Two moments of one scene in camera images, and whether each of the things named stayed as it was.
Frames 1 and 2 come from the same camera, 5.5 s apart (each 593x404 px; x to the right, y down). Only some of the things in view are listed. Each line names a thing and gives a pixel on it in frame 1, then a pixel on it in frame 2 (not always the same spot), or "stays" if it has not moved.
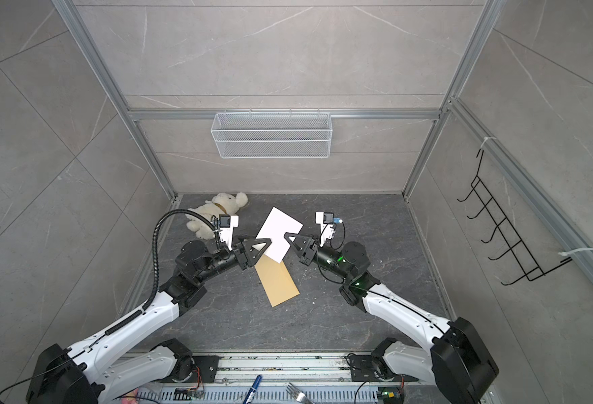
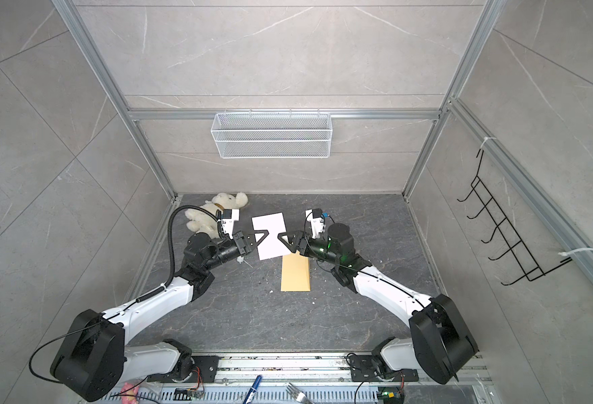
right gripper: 307,254 stays
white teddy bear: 222,204 stays
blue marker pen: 253,390 stays
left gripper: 244,258 → 245,248
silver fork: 298,395 stays
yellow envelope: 276,279 → 295,273
